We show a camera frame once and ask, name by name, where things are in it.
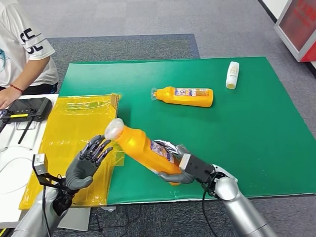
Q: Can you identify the orange detergent bottle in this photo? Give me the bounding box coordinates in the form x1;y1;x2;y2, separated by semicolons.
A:
151;86;214;108
104;118;183;187

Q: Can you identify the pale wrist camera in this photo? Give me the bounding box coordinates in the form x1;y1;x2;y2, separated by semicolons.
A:
32;153;66;190
179;154;216;184

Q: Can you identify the person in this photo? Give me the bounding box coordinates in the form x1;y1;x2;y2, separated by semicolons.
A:
0;0;60;110

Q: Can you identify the green table mat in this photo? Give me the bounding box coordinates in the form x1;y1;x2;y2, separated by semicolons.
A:
59;57;316;205

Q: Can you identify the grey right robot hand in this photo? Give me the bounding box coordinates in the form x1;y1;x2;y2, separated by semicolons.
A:
154;140;197;186

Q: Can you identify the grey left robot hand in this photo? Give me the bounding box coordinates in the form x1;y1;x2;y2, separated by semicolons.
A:
65;134;114;191

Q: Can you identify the red string bracelet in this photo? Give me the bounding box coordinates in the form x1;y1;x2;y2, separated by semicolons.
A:
10;84;25;94

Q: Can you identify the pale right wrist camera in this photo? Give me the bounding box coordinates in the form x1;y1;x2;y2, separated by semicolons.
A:
179;154;216;184

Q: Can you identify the thin white cable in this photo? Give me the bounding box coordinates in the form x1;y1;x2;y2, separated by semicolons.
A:
0;145;35;195

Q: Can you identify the red display stand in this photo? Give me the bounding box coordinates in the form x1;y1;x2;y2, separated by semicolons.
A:
273;0;316;63

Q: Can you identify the white side table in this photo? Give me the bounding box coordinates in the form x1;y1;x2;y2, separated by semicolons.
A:
0;94;91;232

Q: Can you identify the small white bottle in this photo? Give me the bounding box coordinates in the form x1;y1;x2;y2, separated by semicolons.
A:
225;61;240;89

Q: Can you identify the yellow plastic sheet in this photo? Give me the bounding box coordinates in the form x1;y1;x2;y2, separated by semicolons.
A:
19;93;125;211

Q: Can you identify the person's hand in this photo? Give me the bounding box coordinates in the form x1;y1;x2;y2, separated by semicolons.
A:
0;86;23;110

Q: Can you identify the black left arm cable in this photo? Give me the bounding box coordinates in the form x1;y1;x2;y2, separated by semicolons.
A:
41;186;52;237

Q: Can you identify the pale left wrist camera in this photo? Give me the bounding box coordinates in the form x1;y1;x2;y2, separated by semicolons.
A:
32;153;66;190

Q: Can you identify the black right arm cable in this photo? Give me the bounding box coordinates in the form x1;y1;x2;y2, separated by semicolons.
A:
201;188;216;237

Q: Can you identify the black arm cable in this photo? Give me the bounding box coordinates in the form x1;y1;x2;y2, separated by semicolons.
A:
201;188;216;237
41;186;52;237

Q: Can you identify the black remote controller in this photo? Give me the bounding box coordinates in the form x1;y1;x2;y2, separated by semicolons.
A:
0;97;53;145

